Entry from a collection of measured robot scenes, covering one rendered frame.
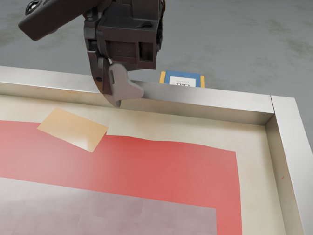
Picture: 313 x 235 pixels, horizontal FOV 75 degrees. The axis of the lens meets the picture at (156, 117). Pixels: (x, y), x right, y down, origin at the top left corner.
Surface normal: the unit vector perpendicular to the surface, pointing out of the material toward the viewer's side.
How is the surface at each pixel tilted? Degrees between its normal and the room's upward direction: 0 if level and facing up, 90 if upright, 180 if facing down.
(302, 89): 0
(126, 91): 89
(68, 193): 6
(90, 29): 46
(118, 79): 89
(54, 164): 6
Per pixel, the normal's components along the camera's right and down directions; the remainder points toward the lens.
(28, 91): -0.14, 0.81
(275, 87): 0.03, -0.65
